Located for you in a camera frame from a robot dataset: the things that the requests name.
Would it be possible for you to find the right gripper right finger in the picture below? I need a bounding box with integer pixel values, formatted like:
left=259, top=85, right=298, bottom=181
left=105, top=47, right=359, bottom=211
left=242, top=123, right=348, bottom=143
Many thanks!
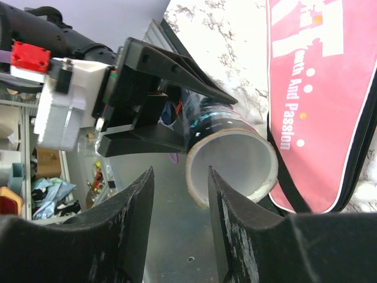
left=208, top=169, right=376, bottom=282

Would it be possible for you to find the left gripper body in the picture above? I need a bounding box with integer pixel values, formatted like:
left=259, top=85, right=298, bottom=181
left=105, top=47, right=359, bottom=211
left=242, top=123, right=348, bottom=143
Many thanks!
left=92, top=38, right=182, bottom=139

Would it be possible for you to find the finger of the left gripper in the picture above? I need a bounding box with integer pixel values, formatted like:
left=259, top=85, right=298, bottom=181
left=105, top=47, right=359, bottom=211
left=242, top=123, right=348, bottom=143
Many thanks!
left=96, top=124, right=185, bottom=157
left=138, top=44, right=238, bottom=104

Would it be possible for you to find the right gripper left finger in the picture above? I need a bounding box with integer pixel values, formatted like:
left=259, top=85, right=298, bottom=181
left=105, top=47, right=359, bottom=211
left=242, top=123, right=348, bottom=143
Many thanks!
left=1, top=169, right=154, bottom=282

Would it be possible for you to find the black shuttlecock tube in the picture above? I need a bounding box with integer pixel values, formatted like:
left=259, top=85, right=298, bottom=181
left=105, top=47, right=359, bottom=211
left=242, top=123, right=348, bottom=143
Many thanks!
left=181, top=90, right=278, bottom=206

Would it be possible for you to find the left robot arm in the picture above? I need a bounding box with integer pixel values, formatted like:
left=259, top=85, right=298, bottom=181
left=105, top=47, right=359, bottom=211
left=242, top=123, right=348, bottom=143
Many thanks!
left=1, top=3, right=236, bottom=157

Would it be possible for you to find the pink racket bag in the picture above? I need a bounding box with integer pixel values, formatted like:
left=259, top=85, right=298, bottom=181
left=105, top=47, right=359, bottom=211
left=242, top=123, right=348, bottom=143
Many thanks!
left=266, top=1, right=376, bottom=213

